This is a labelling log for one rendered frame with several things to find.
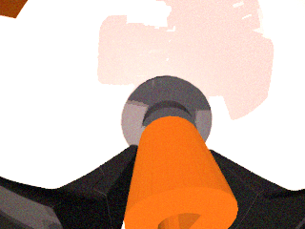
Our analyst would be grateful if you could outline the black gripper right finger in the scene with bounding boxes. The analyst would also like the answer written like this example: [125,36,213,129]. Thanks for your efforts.
[209,149,305,229]

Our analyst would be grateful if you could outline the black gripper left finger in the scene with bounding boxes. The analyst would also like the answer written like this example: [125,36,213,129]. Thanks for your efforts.
[0,145,138,229]

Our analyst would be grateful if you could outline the orange knob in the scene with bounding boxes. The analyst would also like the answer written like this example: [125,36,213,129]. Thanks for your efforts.
[123,117,239,229]

